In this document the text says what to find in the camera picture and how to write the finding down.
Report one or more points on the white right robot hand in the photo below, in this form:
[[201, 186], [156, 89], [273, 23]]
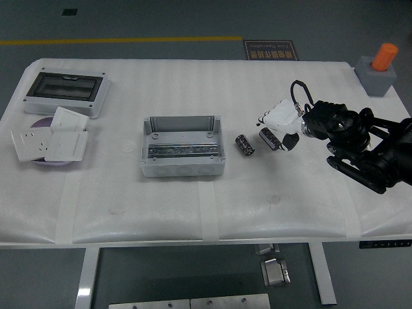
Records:
[[281, 117]]

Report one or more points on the black cylindrical battery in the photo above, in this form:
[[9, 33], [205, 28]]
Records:
[[244, 145], [268, 136]]

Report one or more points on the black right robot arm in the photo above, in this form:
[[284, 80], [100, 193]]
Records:
[[354, 128]]

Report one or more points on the open grey junction box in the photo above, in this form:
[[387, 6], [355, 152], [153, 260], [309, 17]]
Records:
[[180, 167]]

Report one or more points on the grey box with dark window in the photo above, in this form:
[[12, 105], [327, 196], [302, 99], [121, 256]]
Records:
[[64, 85]]

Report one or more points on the black floor sign mat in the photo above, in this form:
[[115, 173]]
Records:
[[270, 51]]

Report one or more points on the grey block holder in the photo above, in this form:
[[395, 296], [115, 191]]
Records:
[[376, 82]]

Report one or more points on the white foam table mat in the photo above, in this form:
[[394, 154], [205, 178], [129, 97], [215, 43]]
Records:
[[180, 87]]

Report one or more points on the orange cylinder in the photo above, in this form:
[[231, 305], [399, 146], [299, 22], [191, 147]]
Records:
[[384, 57]]

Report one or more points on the silver metal hinge block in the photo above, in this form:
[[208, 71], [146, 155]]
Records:
[[273, 273]]

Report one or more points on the black table control panel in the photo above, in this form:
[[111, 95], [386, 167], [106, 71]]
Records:
[[384, 244]]

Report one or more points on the white table leg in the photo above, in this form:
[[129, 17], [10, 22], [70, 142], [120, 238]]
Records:
[[87, 277], [323, 277]]

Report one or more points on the yellow floor tape line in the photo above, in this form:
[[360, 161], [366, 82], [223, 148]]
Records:
[[122, 40]]

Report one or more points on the white tape strip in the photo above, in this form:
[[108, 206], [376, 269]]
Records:
[[67, 212]]

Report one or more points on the dark floor hatch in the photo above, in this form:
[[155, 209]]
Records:
[[69, 12]]

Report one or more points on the purple round plate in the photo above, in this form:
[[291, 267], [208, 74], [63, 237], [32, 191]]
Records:
[[43, 124]]

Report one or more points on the metal mounting rail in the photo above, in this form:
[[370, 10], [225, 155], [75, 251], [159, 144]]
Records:
[[170, 150]]

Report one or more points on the small silver metal bracket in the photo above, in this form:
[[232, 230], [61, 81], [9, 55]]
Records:
[[265, 249]]

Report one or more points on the grey metal base plate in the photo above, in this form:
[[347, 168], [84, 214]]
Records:
[[148, 304], [230, 302]]

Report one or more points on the white wall switch panel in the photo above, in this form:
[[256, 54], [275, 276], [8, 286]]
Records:
[[69, 119], [67, 146]]

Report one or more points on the white wall socket panel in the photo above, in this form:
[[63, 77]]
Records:
[[30, 145]]

